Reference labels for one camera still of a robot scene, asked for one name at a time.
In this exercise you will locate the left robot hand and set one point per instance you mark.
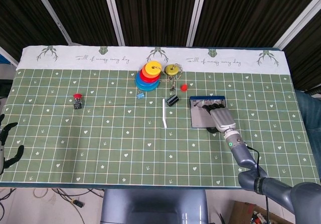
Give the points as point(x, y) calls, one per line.
point(1, 158)

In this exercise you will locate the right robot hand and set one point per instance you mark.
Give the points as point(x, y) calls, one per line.
point(222, 118)

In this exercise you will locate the grey pouch with blue trim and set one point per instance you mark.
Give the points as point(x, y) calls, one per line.
point(198, 119)

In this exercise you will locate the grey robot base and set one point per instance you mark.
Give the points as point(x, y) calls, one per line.
point(150, 204)

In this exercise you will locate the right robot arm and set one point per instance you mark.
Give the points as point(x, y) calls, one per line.
point(244, 156)

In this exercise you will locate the small red cap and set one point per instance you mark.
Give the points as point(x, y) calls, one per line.
point(184, 87)

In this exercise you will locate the black cylindrical part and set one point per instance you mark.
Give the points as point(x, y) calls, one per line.
point(172, 100)

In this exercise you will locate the white bent strip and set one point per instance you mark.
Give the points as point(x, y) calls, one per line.
point(163, 111)

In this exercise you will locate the blue binder clip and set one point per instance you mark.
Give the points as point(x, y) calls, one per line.
point(140, 96)

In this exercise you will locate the black power adapter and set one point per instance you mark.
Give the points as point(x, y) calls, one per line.
point(77, 204)

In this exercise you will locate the person's leg in jeans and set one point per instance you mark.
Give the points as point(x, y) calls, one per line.
point(311, 113)

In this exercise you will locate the brown cardboard box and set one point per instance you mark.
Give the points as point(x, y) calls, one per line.
point(240, 211)

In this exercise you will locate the red emergency stop button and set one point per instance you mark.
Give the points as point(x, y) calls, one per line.
point(77, 97)

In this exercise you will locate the green checked tablecloth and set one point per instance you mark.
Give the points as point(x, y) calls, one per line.
point(100, 133)

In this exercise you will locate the white aluminium partition post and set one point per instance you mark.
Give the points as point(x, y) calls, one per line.
point(8, 55)
point(196, 15)
point(50, 13)
point(298, 23)
point(114, 15)

